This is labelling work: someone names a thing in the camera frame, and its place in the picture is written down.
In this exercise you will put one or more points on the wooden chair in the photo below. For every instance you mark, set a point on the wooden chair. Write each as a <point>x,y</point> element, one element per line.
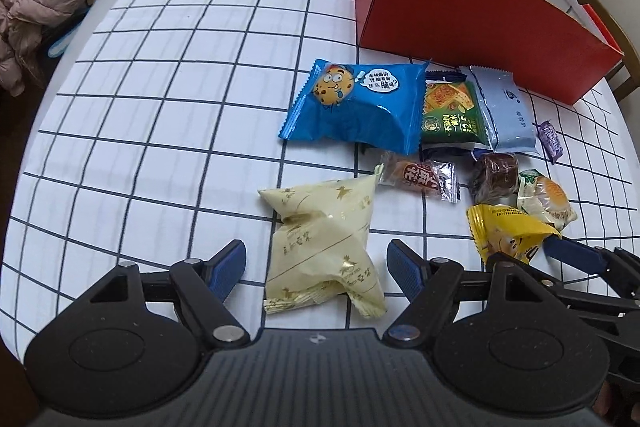
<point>627,72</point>

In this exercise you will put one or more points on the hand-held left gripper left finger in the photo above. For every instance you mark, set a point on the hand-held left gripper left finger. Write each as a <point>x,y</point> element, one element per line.
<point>227,264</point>

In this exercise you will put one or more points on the blue cookie packet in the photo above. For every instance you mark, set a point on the blue cookie packet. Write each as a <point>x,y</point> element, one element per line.
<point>360,117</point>

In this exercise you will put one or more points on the clear wrapped red label snack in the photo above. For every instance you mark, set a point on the clear wrapped red label snack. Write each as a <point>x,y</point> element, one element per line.
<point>417,174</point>

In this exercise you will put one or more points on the light blue snack packet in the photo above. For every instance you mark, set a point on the light blue snack packet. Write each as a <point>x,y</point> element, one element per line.
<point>510,117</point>

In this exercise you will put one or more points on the purple wrapped candy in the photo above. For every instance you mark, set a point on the purple wrapped candy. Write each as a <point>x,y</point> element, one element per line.
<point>550,139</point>

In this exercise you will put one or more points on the red cardboard box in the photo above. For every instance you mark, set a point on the red cardboard box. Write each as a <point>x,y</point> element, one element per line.
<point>450,7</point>

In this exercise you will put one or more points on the dark blue white packet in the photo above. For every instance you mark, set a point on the dark blue white packet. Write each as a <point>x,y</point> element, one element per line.
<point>442,76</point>

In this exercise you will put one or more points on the wrapped bread bun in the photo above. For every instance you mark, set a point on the wrapped bread bun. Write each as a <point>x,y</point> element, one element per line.
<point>550,199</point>

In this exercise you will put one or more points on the white grid tablecloth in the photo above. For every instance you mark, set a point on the white grid tablecloth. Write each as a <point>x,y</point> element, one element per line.
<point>175,107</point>

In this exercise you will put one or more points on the yellow snack packet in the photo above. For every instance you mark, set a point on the yellow snack packet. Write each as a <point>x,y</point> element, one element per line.
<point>505,232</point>

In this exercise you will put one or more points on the cream gold-print snack packet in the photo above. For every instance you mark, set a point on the cream gold-print snack packet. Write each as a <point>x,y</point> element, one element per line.
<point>320,252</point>

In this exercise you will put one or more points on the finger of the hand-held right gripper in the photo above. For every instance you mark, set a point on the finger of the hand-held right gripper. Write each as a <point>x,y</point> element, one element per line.
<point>575,254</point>
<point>580,296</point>

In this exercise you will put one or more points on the dark brown cake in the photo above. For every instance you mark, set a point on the dark brown cake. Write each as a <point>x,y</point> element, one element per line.
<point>495,177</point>

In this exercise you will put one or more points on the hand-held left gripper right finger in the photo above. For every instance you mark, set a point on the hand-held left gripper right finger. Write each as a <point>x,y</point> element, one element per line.
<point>405,264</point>

